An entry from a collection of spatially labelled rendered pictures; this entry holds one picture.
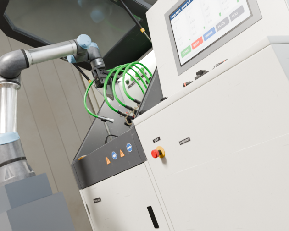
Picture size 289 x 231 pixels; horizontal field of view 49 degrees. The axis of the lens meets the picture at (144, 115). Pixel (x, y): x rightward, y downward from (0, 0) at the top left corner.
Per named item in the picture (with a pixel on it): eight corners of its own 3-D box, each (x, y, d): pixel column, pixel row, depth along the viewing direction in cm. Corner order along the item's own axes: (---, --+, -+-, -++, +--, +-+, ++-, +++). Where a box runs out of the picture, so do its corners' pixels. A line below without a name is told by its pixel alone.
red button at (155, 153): (152, 162, 131) (147, 150, 132) (158, 159, 133) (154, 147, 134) (159, 158, 127) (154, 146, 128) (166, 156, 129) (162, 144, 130)
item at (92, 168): (81, 189, 188) (73, 163, 190) (88, 186, 190) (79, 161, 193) (141, 162, 142) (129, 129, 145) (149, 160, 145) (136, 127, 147)
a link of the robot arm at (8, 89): (-8, 164, 142) (-4, 55, 158) (-8, 170, 155) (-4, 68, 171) (21, 163, 147) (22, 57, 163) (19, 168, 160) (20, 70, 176)
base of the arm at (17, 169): (6, 184, 128) (-1, 161, 130) (-4, 191, 139) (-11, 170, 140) (41, 173, 138) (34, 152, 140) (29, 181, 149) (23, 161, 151)
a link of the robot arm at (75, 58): (68, 44, 176) (87, 42, 182) (64, 54, 186) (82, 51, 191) (73, 57, 175) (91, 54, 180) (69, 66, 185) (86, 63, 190)
